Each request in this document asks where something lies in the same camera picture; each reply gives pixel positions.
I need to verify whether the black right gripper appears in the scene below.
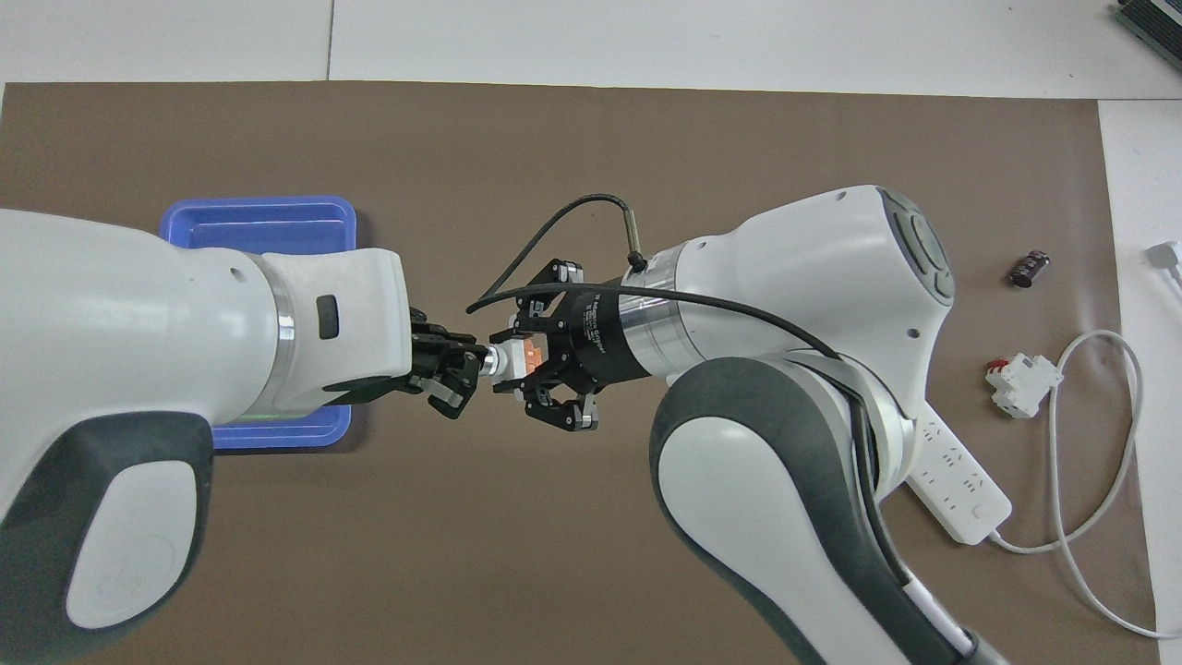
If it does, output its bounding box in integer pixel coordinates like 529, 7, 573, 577
492, 259, 653, 433

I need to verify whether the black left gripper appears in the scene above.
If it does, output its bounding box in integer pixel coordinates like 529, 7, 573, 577
323, 309, 488, 422

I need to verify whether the orange white selector switch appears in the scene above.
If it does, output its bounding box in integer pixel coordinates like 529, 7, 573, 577
480, 334, 550, 381

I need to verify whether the brown table mat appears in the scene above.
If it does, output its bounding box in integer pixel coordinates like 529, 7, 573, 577
0, 81, 1160, 665

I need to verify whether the blue plastic tray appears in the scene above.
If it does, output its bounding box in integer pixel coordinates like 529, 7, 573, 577
159, 196, 358, 451

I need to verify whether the white power strip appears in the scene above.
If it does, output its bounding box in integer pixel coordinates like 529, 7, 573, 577
905, 406, 1014, 546

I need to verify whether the white red circuit breaker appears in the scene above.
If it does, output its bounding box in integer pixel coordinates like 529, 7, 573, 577
983, 354, 1063, 419

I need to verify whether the small dark terminal block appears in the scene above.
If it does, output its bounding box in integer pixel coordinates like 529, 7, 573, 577
1009, 249, 1054, 288

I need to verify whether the dark grey ribbed device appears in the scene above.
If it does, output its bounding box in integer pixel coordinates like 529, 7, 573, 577
1113, 0, 1182, 67

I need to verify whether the white power cable with plug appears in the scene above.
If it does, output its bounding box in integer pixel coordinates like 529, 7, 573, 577
988, 240, 1182, 640

